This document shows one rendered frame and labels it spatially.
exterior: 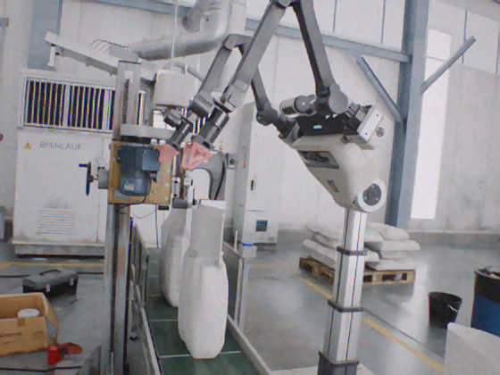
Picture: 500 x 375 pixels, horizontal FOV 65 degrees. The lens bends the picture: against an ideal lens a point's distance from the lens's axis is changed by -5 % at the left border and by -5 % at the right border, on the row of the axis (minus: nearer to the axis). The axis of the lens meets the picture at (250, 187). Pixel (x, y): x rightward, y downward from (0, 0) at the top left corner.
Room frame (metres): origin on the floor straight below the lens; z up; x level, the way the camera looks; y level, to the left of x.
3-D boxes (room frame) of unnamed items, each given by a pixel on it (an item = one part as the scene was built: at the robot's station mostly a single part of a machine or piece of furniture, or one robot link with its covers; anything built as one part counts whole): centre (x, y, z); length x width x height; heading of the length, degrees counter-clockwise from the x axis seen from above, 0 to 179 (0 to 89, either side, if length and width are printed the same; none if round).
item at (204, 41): (5.28, 0.87, 2.78); 1.85 x 0.55 x 1.37; 20
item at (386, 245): (4.92, -1.77, 0.44); 0.68 x 0.44 x 0.15; 110
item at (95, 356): (2.16, 0.81, 0.10); 0.50 x 0.42 x 0.20; 20
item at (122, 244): (2.17, 0.70, 0.88); 0.12 x 0.11 x 1.74; 110
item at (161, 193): (2.20, 0.61, 1.18); 0.34 x 0.25 x 0.31; 110
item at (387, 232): (5.13, -1.72, 0.56); 0.67 x 0.43 x 0.15; 20
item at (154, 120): (4.55, 1.04, 1.82); 0.51 x 0.27 x 0.71; 20
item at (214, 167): (2.35, 0.30, 1.21); 0.30 x 0.25 x 0.30; 20
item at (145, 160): (1.89, 0.48, 1.25); 0.10 x 0.08 x 0.12; 135
